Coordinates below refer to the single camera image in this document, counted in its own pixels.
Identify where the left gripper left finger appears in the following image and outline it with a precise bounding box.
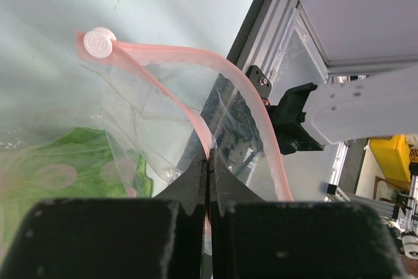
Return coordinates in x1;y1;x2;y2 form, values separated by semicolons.
1;152;208;278

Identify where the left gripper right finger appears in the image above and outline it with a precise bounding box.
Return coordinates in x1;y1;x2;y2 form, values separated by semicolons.
208;150;408;278

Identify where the green fake lettuce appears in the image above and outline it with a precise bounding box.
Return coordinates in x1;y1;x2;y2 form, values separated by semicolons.
1;127;153;249

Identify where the clear zip top bag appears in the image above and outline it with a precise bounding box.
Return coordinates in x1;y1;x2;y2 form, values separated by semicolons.
0;26;295;260

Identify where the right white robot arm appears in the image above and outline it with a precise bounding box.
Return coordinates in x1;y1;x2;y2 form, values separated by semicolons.
267;66;417;155

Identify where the yellow box in background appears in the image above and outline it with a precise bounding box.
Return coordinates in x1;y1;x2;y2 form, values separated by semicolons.
370;135;411;183

